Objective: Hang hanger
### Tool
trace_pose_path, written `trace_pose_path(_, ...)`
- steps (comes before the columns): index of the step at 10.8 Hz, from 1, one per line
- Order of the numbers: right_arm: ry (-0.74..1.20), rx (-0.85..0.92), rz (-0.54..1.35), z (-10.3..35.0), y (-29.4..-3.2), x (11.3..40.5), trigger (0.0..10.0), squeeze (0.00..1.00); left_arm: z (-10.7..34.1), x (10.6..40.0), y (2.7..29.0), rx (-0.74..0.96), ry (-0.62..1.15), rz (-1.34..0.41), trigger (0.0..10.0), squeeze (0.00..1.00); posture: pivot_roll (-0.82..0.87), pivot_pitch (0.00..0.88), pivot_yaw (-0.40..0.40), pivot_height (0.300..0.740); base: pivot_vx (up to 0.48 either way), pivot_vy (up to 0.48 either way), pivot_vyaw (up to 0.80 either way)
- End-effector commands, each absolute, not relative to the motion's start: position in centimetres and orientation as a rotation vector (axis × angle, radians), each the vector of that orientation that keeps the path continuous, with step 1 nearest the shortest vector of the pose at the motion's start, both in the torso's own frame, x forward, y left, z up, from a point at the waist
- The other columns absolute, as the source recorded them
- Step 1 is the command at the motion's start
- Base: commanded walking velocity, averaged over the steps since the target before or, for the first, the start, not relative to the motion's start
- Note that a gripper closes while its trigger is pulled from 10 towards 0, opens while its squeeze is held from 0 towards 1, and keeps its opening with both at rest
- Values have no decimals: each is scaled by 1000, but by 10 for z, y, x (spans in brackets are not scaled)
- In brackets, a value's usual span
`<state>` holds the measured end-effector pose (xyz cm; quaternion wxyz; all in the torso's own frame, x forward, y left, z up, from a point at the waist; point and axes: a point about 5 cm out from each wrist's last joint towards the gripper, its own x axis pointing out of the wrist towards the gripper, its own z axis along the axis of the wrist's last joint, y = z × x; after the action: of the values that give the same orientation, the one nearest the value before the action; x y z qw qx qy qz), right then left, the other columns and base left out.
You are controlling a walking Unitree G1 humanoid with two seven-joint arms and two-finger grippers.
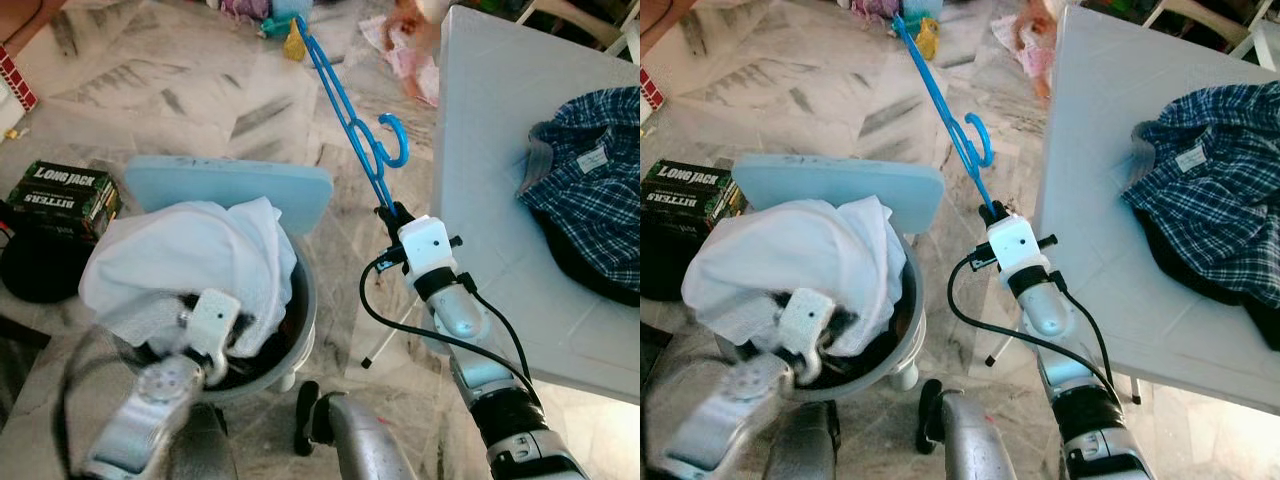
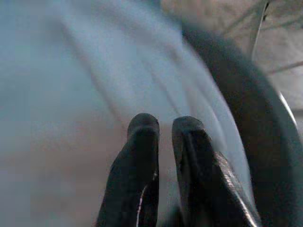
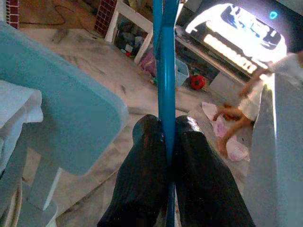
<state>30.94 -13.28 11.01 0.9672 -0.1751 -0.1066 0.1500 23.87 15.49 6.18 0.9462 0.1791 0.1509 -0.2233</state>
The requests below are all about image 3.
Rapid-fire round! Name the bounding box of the white television cabinet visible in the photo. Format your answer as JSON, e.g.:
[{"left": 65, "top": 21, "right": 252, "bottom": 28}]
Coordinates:
[{"left": 175, "top": 35, "right": 252, "bottom": 95}]

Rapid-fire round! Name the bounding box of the brown rug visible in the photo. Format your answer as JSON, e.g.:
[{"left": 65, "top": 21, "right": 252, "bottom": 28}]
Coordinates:
[{"left": 18, "top": 0, "right": 103, "bottom": 30}]

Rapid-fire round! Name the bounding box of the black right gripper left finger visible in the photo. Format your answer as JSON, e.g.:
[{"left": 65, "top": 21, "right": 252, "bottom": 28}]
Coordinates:
[{"left": 97, "top": 114, "right": 169, "bottom": 227}]

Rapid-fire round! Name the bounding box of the red round toy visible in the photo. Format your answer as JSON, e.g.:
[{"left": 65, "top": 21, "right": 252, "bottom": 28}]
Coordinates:
[{"left": 190, "top": 75, "right": 206, "bottom": 90}]

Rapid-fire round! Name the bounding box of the child in white shirt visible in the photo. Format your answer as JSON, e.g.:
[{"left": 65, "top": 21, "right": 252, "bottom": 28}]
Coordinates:
[{"left": 213, "top": 68, "right": 270, "bottom": 154}]

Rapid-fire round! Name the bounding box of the white open shelf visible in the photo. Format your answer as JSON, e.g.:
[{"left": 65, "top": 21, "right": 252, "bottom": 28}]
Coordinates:
[{"left": 104, "top": 0, "right": 154, "bottom": 64}]

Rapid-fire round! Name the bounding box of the white shirt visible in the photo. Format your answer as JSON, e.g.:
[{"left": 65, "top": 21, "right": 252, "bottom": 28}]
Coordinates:
[{"left": 0, "top": 79, "right": 45, "bottom": 171}]

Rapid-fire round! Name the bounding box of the blue plastic hanger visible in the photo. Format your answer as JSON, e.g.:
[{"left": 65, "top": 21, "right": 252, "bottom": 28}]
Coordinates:
[{"left": 151, "top": 0, "right": 180, "bottom": 227}]

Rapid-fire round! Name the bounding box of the light blue plastic chair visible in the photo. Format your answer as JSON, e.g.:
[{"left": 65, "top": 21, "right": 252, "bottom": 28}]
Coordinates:
[{"left": 0, "top": 20, "right": 130, "bottom": 227}]

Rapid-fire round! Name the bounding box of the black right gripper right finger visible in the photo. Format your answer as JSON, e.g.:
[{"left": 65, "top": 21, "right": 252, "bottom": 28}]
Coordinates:
[{"left": 174, "top": 115, "right": 256, "bottom": 227}]

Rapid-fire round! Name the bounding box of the purple cloth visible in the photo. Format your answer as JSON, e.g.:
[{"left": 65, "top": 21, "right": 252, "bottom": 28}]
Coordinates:
[{"left": 139, "top": 46, "right": 158, "bottom": 78}]

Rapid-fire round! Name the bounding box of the light blue folding table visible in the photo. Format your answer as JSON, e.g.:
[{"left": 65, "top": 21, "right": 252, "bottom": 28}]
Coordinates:
[{"left": 243, "top": 53, "right": 303, "bottom": 227}]

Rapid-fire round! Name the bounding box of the red brick pattern panel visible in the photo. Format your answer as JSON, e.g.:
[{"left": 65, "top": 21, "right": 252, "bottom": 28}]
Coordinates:
[
  {"left": 6, "top": 0, "right": 19, "bottom": 29},
  {"left": 94, "top": 0, "right": 118, "bottom": 37}
]

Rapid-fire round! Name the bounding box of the light blue plastic bin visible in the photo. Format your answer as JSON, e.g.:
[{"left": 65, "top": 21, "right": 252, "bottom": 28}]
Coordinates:
[{"left": 175, "top": 58, "right": 190, "bottom": 87}]

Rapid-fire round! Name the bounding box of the television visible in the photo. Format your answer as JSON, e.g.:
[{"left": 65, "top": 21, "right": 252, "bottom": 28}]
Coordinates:
[{"left": 184, "top": 0, "right": 303, "bottom": 79}]

